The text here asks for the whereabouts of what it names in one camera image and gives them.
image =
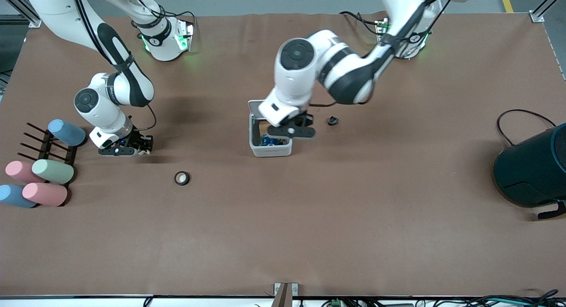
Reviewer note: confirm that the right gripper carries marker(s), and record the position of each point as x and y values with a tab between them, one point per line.
138	140

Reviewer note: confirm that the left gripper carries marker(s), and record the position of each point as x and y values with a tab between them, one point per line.
304	119

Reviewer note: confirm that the white square lidded bin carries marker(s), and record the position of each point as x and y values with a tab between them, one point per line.
270	151

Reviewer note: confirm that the left arm base connector plate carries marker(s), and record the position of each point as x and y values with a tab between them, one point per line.
381	27

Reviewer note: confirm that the right arm base connector plate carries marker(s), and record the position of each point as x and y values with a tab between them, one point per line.
188	35

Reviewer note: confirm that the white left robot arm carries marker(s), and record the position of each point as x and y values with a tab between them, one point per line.
300	63

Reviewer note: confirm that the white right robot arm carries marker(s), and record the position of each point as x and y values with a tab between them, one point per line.
101	108

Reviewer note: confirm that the small black crumpled trash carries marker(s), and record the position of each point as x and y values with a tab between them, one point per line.
333	120

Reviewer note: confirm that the blue crumpled wrapper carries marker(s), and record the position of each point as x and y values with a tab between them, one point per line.
270	141

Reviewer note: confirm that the brown cardboard piece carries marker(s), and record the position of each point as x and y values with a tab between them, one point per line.
264	129

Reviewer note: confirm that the black tape roll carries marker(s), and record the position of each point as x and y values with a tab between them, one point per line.
181	174

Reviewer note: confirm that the blue plastic cup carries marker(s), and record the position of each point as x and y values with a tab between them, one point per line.
13	195
66	132

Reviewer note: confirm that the green plastic cup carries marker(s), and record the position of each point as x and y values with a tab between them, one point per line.
53	171

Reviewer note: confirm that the dark wooden cup rack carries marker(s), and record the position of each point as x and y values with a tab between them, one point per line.
46	151

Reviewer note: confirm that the pink plastic cup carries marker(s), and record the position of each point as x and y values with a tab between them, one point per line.
44	194
17	170

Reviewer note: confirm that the small green connector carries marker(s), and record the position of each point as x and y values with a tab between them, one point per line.
336	302

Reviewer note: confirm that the dark teal round container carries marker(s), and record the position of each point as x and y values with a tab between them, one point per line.
530	170

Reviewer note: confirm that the black curved stand foot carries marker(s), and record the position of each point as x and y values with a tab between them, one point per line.
552	213

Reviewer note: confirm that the grey metal camera bracket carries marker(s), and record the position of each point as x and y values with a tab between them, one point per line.
285	293

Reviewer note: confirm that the aluminium frame post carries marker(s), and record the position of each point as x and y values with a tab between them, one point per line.
541	10
22	8

